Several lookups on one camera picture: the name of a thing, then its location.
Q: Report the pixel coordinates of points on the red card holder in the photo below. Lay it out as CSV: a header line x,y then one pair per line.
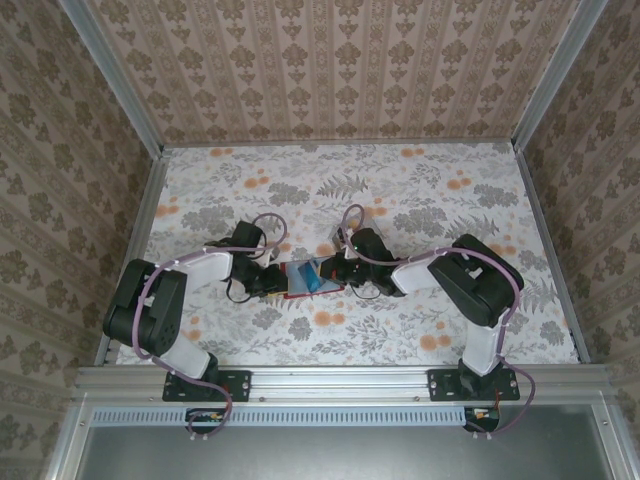
x,y
295,280

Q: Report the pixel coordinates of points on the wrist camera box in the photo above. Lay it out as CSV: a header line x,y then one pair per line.
x,y
270,255
340,237

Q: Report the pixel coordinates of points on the thin aluminium wall rail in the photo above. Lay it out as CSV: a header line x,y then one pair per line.
x,y
340,142

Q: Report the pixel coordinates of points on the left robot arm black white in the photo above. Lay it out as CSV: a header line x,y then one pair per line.
x,y
140,310

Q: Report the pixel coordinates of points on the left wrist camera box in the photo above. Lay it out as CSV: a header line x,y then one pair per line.
x,y
270,255

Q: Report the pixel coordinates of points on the aluminium corner post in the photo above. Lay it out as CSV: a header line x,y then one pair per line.
x,y
112,80
555,75

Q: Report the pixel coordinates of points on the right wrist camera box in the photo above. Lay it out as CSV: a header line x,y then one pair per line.
x,y
340,237

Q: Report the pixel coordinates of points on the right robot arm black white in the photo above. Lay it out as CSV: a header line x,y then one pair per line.
x,y
475,285

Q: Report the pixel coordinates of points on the floral table cover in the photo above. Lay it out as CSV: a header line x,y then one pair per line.
x,y
350,340

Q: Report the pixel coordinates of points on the grey metal sheet panel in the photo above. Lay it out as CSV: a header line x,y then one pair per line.
x,y
325,455

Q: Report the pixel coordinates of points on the long aluminium base rail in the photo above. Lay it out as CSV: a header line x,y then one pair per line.
x,y
340,382

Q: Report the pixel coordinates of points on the aluminium side rail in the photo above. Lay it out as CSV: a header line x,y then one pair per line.
x,y
147,200
532,200

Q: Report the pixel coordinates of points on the blue credit card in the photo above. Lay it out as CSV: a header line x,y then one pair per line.
x,y
310,277

